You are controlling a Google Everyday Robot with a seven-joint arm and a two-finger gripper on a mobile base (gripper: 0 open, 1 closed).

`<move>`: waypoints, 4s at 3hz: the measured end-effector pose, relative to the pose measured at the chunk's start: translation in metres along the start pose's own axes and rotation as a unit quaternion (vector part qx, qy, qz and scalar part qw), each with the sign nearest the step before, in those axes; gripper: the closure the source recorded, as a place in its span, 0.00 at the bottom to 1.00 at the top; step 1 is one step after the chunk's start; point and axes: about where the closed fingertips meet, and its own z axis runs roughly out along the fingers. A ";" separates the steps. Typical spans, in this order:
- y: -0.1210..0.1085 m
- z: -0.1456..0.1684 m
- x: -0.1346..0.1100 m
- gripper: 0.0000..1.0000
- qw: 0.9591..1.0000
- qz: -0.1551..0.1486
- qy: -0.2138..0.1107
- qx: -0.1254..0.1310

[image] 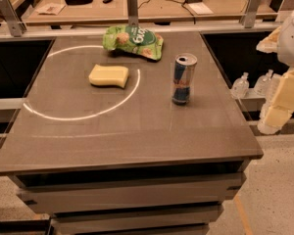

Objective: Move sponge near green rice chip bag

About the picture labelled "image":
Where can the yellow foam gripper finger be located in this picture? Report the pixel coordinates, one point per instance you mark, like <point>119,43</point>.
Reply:
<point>279,105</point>
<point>269,43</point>

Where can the yellow sponge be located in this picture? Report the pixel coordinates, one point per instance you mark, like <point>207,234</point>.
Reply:
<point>109,76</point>

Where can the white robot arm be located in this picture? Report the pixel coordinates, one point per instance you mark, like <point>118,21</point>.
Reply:
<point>285,44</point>

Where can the green rice chip bag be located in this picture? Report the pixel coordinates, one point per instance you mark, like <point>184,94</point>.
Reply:
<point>135,40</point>

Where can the clear plastic bottle right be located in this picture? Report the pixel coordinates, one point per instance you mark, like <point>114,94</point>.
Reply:
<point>262,85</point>

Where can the clear plastic bottle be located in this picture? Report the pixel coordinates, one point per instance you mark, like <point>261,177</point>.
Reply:
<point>240,86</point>
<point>262,85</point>

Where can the clear plastic bottle left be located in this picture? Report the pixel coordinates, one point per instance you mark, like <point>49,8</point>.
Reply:
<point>240,86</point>

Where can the white paper sheet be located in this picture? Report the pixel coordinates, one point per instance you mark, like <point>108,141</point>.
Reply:
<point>200,8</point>

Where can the blue silver energy drink can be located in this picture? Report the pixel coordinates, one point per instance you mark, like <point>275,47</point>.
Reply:
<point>184,68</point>

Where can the grey drawer cabinet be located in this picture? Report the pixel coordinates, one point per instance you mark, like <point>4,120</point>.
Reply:
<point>153,200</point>

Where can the small black remote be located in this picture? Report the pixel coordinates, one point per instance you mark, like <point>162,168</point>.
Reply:
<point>107,1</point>

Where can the tan paper packet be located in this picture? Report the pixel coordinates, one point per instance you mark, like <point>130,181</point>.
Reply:
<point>50,9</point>

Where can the right metal bracket post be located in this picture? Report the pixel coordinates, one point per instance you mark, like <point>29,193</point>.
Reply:
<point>250,13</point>

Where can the metal bracket post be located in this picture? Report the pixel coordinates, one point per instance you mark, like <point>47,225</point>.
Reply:
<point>132,12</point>
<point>9,15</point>
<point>250,13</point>

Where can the middle metal bracket post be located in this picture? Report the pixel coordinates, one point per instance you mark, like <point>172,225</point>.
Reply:
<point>132,12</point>

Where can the left metal bracket post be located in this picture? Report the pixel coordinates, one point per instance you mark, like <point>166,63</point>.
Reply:
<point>9,15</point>

